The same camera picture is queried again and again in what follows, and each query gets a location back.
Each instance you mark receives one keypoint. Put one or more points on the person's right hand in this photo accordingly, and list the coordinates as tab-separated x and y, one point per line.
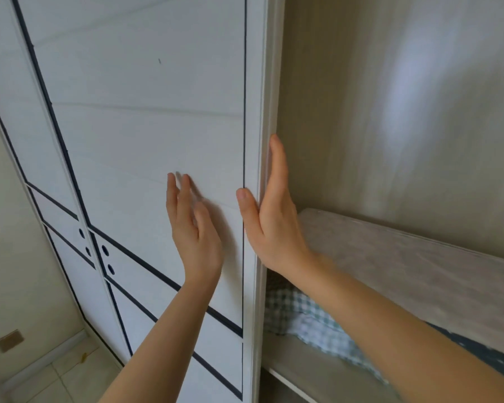
275	230

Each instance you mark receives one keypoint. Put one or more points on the person's left hand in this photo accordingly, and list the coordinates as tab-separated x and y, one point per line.
197	247

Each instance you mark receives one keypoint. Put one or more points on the person's right thumb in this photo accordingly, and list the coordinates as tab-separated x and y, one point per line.
247	214

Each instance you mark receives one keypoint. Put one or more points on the person's left thumb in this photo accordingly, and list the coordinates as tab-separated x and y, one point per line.
203	220

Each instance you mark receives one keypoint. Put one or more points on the white wardrobe door wide panel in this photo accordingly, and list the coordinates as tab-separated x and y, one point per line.
151	100

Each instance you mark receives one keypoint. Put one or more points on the person's right forearm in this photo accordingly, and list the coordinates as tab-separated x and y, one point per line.
386	331

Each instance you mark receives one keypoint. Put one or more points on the person's left forearm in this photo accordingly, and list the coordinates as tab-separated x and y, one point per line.
163	339

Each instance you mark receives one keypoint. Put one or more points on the green checked cloth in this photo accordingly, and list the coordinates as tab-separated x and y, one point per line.
315	327

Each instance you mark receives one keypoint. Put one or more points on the beige wardrobe body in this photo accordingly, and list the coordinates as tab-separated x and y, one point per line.
382	100

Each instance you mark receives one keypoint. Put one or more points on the grey folded mattress pad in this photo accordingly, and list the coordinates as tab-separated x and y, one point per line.
424	272

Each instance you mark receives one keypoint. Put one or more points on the white baseboard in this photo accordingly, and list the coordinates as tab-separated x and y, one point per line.
46	358

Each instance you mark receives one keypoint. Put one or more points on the white wardrobe door narrow panel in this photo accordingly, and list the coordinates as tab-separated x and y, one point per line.
21	92

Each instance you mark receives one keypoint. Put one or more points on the dark blue cloth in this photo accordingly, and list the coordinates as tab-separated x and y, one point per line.
483	352

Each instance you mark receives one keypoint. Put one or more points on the gold wall socket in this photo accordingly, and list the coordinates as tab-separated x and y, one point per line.
9	341

